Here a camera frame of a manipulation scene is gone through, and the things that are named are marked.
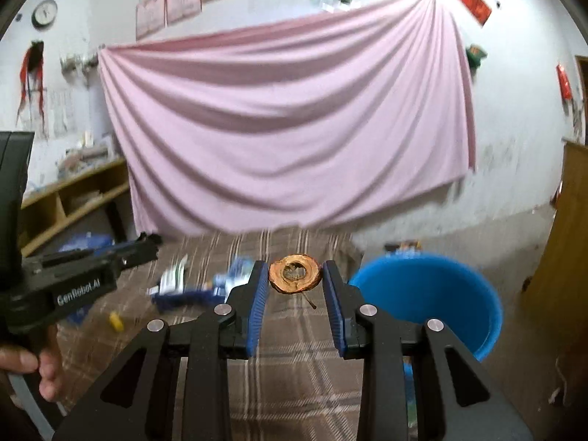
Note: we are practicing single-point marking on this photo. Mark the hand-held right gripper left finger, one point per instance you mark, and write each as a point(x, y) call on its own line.
point(259, 308)

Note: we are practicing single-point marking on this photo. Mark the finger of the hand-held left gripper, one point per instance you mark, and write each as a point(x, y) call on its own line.
point(138, 250)

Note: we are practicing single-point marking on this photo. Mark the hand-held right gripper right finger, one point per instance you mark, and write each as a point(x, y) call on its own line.
point(333, 312)

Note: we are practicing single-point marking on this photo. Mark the brown round fruit peel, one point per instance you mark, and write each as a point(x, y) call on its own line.
point(304, 281)

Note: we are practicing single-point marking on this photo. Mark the white wrapper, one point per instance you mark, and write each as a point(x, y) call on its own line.
point(173, 275)

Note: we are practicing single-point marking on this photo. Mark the blue plastic basin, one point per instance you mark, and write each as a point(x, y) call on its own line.
point(436, 285)

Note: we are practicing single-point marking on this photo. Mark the person's left hand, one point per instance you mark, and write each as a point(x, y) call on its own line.
point(48, 376)

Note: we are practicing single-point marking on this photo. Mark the blue white crumpled packet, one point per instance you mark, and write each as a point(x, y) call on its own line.
point(234, 275)

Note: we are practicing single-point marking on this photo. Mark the small yellow scrap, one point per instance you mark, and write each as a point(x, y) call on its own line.
point(116, 321)

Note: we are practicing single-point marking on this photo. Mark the flat dark blue packet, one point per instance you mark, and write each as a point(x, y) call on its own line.
point(183, 299)

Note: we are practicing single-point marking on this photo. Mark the brown plaid blanket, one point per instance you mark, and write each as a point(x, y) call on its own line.
point(294, 376)

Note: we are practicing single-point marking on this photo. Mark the wooden open shelf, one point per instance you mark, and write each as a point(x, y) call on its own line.
point(50, 206)

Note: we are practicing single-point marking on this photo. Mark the colourful floor wrapper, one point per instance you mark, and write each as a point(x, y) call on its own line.
point(404, 247)

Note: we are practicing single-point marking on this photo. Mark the pile of books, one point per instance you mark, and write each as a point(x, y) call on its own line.
point(87, 158)

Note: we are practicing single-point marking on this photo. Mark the pink hanging cloth sheet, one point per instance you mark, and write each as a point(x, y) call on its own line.
point(275, 124)

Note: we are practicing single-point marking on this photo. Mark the red hanging tassel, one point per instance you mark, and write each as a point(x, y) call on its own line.
point(34, 73)

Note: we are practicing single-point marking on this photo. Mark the wooden cabinet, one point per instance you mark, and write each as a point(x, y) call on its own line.
point(569, 239)

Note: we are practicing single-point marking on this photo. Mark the green hat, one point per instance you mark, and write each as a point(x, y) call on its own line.
point(476, 55)

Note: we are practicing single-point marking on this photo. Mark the white wall paper sheet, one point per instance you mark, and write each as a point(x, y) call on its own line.
point(62, 112)

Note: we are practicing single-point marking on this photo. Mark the grey wall fixture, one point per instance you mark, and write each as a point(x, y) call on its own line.
point(78, 65)

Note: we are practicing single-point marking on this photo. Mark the group of wall certificates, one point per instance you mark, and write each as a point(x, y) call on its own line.
point(183, 2)

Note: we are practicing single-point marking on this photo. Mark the round wall clock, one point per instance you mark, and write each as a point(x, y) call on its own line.
point(44, 13)

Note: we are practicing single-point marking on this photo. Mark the small red wall paper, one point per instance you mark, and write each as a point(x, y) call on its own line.
point(564, 81)

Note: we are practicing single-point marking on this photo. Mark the wooden door frame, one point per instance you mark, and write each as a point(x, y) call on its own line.
point(581, 96)

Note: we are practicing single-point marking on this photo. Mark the large red wall paper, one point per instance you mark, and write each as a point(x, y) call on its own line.
point(472, 1)

